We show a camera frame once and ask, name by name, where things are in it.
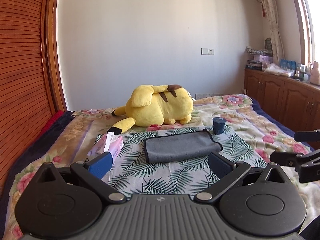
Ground floral bed blanket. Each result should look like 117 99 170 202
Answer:
1 94 313 239

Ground yellow Pikachu plush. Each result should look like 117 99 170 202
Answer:
108 85 194 135

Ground red blanket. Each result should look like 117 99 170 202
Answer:
36 110 64 140

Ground patterned curtain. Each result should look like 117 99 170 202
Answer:
261 0 284 66

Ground wooden door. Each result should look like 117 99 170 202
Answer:
46 0 67 112

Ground pink tissue box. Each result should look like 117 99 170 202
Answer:
87 132 124 164

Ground grey towel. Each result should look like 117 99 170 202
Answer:
143 129 223 164

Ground wooden louvered wardrobe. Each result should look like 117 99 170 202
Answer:
1 0 55 188

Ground dark blue cup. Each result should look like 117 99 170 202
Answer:
213 117 226 135

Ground dark blue bed sheet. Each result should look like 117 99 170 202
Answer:
238 99 313 159

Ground wooden cabinet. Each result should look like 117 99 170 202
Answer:
244 69 319 132

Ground clutter on cabinet top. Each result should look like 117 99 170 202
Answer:
246 37 319 86

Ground wall socket panel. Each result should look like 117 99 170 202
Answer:
201 48 214 55

